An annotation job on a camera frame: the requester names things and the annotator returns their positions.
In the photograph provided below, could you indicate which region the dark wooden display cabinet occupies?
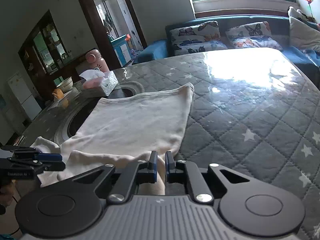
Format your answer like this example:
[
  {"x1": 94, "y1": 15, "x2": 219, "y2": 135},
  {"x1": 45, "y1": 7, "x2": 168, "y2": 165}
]
[{"x1": 18, "y1": 9, "x2": 87, "y2": 95}]

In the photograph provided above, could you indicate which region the white refrigerator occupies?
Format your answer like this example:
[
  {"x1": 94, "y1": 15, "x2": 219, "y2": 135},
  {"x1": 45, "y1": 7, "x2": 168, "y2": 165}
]
[{"x1": 6, "y1": 71, "x2": 42, "y2": 128}]

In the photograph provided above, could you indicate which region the blue quilted sofa blanket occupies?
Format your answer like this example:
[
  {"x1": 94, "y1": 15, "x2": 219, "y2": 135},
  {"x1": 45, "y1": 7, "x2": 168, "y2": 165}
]
[{"x1": 292, "y1": 47, "x2": 320, "y2": 67}]

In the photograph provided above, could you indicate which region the ceramic bowl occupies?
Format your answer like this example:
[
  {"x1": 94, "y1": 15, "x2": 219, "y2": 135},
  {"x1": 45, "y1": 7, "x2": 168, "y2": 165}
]
[{"x1": 57, "y1": 76, "x2": 73, "y2": 93}]

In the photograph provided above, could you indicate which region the black round induction cooktop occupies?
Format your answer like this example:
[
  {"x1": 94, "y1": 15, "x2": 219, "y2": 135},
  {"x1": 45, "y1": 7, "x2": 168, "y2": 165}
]
[{"x1": 67, "y1": 86, "x2": 137, "y2": 138}]

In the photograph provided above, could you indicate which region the blue sofa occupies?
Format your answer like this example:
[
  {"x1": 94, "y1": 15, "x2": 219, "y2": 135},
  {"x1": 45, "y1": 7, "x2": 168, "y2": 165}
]
[{"x1": 131, "y1": 15, "x2": 320, "y2": 67}]

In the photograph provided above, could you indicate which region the brown door frame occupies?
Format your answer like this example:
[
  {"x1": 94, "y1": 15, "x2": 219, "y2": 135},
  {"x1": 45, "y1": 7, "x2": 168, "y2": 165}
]
[{"x1": 74, "y1": 0, "x2": 148, "y2": 70}]

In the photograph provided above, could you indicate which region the blue cabinet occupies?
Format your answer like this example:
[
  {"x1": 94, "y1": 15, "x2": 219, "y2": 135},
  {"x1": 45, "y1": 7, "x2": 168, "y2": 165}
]
[{"x1": 111, "y1": 35, "x2": 130, "y2": 65}]

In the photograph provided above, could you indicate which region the butterfly print pillow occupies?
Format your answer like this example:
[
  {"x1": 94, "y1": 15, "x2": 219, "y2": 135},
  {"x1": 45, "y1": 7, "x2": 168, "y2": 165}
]
[
  {"x1": 232, "y1": 35, "x2": 283, "y2": 51},
  {"x1": 169, "y1": 21, "x2": 221, "y2": 43},
  {"x1": 173, "y1": 39, "x2": 228, "y2": 56},
  {"x1": 225, "y1": 21, "x2": 272, "y2": 40}
]

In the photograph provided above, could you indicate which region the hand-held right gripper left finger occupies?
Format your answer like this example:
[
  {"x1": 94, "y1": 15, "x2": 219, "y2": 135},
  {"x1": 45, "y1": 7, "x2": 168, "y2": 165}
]
[{"x1": 71, "y1": 151, "x2": 158, "y2": 204}]

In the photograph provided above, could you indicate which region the grey quilted star table cover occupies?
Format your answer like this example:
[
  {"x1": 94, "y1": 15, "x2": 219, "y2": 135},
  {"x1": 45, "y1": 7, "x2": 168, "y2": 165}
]
[{"x1": 15, "y1": 47, "x2": 320, "y2": 240}]

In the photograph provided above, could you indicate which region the white plush toy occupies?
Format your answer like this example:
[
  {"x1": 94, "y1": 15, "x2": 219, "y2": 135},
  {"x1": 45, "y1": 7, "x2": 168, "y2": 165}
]
[{"x1": 287, "y1": 6, "x2": 310, "y2": 22}]

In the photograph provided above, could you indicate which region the grey pillow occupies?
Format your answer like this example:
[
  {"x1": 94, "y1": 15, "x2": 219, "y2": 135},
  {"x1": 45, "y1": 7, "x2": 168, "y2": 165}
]
[{"x1": 289, "y1": 16, "x2": 320, "y2": 53}]

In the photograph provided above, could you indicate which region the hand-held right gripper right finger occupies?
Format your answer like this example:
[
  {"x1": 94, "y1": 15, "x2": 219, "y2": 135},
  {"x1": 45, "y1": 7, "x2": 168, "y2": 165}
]
[{"x1": 165, "y1": 151, "x2": 252, "y2": 204}]

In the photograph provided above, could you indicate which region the cream long-sleeve garment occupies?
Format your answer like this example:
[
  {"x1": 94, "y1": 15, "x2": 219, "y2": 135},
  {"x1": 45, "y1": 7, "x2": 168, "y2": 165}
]
[{"x1": 30, "y1": 82, "x2": 195, "y2": 195}]

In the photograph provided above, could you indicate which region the pink thermos bottle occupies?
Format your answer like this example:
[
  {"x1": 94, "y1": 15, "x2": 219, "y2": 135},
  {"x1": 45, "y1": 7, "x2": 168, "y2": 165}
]
[{"x1": 85, "y1": 49, "x2": 110, "y2": 73}]

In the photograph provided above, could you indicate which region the white tissue box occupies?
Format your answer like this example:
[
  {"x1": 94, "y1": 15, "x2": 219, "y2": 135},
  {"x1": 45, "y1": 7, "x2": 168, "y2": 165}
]
[{"x1": 79, "y1": 70, "x2": 119, "y2": 97}]

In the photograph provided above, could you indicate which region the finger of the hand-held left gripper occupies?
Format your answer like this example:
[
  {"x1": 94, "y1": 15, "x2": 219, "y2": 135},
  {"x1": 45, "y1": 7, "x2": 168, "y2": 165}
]
[
  {"x1": 10, "y1": 162, "x2": 66, "y2": 172},
  {"x1": 7, "y1": 148, "x2": 63, "y2": 162}
]

